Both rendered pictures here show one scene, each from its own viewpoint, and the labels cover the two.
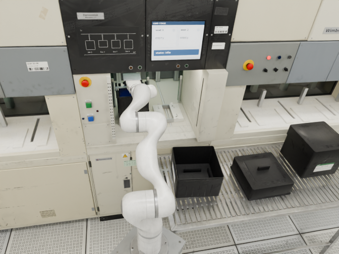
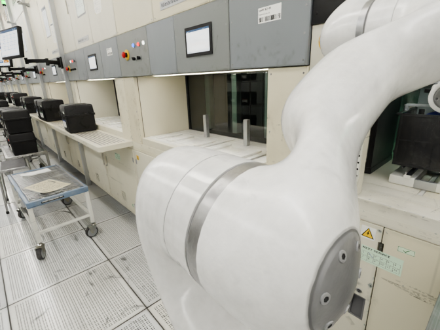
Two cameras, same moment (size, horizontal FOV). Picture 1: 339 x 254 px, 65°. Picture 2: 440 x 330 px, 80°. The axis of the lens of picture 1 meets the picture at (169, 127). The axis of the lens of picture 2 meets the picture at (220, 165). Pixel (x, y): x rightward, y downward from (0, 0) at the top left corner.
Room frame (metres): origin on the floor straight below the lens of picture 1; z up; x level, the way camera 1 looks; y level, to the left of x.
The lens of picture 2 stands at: (0.59, -0.13, 1.25)
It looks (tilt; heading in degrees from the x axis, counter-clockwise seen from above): 18 degrees down; 62
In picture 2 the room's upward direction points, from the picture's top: 2 degrees counter-clockwise
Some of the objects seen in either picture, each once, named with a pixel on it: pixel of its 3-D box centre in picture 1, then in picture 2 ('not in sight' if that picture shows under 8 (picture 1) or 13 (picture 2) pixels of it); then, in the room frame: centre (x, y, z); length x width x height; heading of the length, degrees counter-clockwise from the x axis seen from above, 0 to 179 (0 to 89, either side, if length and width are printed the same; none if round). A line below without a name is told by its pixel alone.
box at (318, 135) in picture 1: (313, 149); not in sight; (1.42, -1.01, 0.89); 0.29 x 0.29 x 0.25; 15
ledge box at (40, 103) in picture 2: not in sight; (51, 109); (0.30, 4.02, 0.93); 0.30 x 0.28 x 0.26; 106
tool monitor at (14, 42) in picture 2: not in sight; (32, 49); (0.31, 3.31, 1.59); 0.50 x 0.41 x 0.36; 14
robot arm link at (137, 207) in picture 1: (142, 212); (212, 256); (0.70, 0.09, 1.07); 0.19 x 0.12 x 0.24; 101
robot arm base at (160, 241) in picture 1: (149, 237); not in sight; (0.70, 0.06, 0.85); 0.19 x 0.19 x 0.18
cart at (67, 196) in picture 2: not in sight; (52, 202); (0.25, 2.49, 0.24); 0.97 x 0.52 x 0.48; 106
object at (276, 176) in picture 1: (261, 173); not in sight; (1.22, -0.62, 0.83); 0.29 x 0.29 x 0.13; 15
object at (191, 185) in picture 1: (194, 171); not in sight; (1.17, -0.18, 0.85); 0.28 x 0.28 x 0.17; 9
